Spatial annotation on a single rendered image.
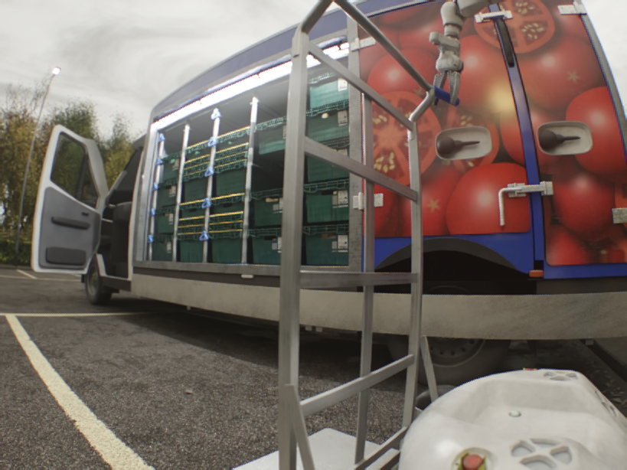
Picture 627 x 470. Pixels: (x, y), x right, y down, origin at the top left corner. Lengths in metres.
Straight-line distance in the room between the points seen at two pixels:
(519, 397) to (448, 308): 0.89
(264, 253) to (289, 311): 1.78
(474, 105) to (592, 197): 0.74
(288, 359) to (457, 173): 1.32
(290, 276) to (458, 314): 1.18
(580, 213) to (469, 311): 0.70
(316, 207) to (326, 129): 0.53
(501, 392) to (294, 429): 0.48
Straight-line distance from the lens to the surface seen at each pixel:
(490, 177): 1.66
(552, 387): 0.83
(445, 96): 1.19
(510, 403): 0.84
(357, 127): 1.94
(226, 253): 2.59
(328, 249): 2.04
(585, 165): 1.73
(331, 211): 2.06
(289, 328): 0.57
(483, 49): 1.99
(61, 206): 4.30
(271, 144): 2.50
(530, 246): 1.62
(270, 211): 2.33
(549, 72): 1.92
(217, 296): 2.42
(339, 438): 1.27
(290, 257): 0.56
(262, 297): 2.12
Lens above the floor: 0.61
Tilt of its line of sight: 6 degrees up
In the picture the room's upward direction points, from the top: 1 degrees clockwise
